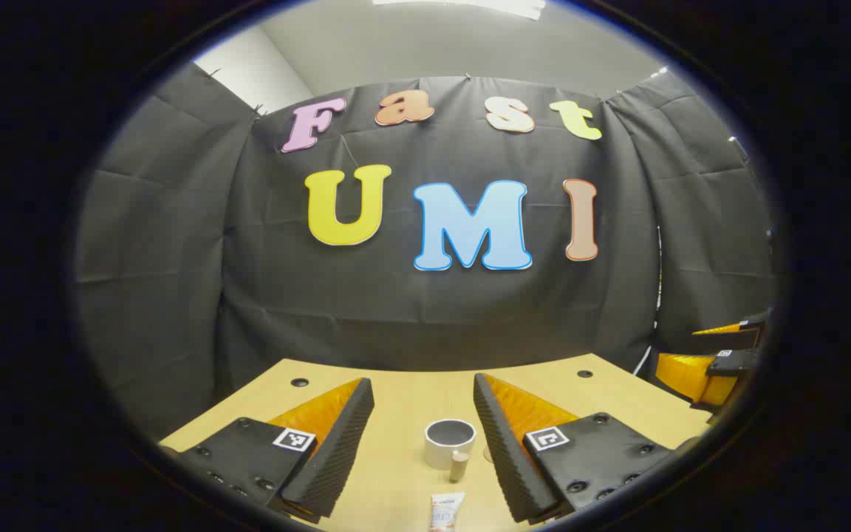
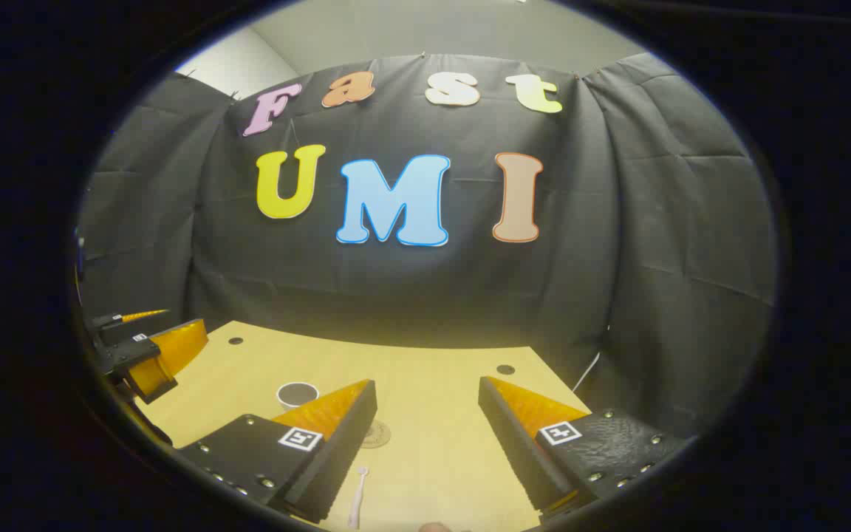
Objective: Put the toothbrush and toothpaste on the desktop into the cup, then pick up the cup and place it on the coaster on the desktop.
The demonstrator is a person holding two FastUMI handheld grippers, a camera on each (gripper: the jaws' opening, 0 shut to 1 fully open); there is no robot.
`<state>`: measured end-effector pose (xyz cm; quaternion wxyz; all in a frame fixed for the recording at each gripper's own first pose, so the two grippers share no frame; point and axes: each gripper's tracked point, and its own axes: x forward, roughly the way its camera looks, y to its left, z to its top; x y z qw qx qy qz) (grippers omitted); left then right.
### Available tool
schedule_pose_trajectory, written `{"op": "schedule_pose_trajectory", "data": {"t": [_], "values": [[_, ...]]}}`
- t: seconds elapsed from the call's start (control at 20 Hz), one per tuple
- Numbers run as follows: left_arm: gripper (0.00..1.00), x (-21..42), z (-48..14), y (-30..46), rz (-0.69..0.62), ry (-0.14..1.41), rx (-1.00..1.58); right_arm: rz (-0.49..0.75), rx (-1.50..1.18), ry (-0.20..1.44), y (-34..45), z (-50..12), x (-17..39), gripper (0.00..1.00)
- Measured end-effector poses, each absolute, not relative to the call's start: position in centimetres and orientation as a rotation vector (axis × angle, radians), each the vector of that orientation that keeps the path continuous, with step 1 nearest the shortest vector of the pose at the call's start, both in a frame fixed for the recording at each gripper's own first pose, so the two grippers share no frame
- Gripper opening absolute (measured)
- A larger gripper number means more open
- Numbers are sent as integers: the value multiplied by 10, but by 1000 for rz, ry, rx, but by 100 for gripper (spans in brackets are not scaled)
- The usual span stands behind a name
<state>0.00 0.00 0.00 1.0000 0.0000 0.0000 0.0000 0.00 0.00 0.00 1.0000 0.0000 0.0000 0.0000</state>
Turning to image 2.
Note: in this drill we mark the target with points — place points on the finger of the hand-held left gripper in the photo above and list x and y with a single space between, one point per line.
108 320
130 353

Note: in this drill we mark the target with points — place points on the round wooden coaster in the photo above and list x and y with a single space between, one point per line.
380 434

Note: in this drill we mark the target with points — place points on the white toothbrush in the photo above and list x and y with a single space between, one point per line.
357 502

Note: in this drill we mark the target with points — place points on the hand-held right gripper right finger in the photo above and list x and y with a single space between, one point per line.
514 443

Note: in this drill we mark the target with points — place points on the black backdrop cloth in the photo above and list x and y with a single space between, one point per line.
617 258

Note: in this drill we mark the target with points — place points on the wooden desktop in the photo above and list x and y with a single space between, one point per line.
433 414

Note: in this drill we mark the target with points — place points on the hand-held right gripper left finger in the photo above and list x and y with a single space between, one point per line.
348 436

